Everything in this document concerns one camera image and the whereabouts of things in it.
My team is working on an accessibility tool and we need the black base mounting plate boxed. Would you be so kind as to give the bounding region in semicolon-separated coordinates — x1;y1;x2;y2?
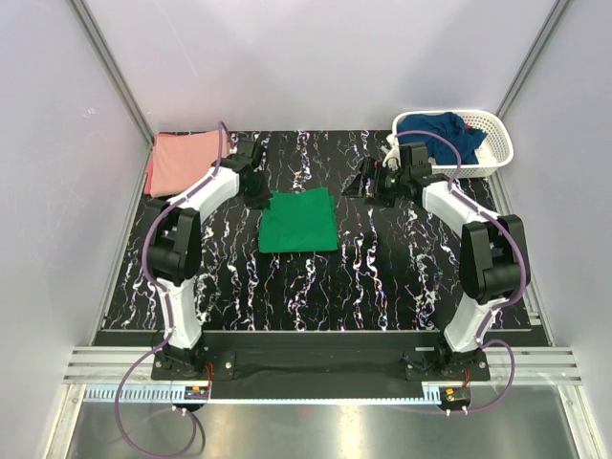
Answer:
151;331;491;395

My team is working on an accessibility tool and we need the white perforated plastic basket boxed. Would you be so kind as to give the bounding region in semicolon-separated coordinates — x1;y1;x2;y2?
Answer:
391;109;514;178

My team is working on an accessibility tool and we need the folded pink t shirt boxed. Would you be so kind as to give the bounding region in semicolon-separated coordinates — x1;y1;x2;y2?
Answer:
144;129;230;198

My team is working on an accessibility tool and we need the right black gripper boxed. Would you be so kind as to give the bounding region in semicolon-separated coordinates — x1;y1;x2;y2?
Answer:
341;157;409;209

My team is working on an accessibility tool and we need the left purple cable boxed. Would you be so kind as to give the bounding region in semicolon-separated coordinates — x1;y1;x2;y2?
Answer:
114;120;240;455

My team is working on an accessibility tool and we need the green t shirt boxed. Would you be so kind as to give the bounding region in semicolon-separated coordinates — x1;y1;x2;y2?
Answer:
258;187;339;253

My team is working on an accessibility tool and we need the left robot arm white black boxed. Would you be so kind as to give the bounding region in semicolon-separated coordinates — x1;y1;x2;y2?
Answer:
142;139;273;379

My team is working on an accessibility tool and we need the white slotted cable duct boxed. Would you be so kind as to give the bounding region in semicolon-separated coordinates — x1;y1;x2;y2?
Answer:
84;383;442;405

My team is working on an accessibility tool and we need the blue t shirt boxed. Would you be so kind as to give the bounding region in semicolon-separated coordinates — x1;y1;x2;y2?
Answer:
396;112;487;165

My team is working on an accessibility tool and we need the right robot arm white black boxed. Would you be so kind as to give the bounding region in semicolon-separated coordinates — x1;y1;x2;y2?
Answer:
342;142;530;380

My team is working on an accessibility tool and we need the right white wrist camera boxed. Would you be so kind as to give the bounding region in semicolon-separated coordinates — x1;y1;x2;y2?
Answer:
382;134;402;171

